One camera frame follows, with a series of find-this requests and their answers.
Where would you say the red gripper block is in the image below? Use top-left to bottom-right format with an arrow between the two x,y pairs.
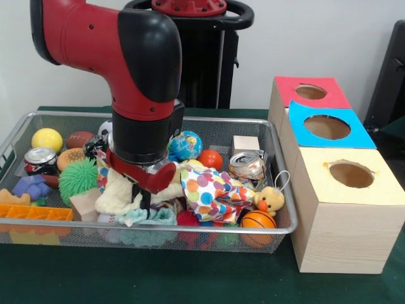
106,148 -> 178,212

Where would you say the white knitted cloth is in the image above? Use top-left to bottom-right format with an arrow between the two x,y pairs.
95,168 -> 185,216

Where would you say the mint green knitted cloth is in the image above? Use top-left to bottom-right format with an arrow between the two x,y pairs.
115,208 -> 179,229

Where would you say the polka dot cloth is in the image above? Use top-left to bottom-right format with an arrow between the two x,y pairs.
179,163 -> 256,224

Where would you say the wooden box with three holes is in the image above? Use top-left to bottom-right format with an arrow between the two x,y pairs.
268,76 -> 405,274

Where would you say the plain wooden cube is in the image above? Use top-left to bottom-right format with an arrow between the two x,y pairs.
70,189 -> 103,223

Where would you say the green spiky ball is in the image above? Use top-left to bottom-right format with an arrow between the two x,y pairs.
59,158 -> 99,206

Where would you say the small globe print ball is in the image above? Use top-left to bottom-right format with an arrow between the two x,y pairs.
170,130 -> 203,162

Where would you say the small red ball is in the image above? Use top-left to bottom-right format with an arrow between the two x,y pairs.
197,149 -> 224,172

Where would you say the red and silver can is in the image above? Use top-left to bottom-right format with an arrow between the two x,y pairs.
24,147 -> 59,176

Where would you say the smooth yellow ball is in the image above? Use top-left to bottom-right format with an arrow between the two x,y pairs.
32,128 -> 64,153

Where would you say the orange toy building block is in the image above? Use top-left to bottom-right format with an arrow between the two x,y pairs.
0,204 -> 74,246

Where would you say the crushed silver can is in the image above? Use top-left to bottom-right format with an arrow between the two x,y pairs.
229,152 -> 267,191

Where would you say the small orange basketball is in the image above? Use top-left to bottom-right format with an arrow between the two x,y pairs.
239,211 -> 277,249

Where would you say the small yellow duck toy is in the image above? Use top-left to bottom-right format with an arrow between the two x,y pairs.
252,187 -> 285,218

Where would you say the green cloth side table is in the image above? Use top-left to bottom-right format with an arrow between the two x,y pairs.
378,116 -> 405,141

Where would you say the black upright panel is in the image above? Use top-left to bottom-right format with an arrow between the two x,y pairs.
369,20 -> 405,137

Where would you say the clear wire mesh bin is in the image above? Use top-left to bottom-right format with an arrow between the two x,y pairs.
0,111 -> 297,255

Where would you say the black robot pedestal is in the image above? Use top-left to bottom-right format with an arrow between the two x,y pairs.
123,0 -> 255,108

